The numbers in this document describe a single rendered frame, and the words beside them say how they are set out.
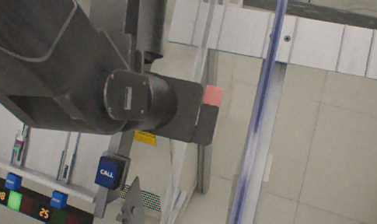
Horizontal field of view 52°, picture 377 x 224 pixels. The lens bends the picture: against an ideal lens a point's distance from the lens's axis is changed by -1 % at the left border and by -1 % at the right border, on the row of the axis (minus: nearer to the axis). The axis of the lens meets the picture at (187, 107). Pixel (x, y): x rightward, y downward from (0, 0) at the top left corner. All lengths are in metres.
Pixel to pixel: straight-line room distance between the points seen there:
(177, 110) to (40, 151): 0.44
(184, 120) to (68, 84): 0.21
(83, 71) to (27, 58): 0.04
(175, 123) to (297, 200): 1.24
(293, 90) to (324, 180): 0.54
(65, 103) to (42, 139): 0.57
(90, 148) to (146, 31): 0.45
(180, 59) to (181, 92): 0.75
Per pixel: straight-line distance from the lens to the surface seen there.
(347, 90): 2.13
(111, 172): 0.69
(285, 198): 1.62
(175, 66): 1.15
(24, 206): 0.87
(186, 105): 0.42
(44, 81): 0.23
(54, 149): 0.80
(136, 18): 0.33
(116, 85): 0.26
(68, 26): 0.24
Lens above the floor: 1.35
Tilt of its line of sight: 46 degrees down
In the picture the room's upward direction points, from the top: straight up
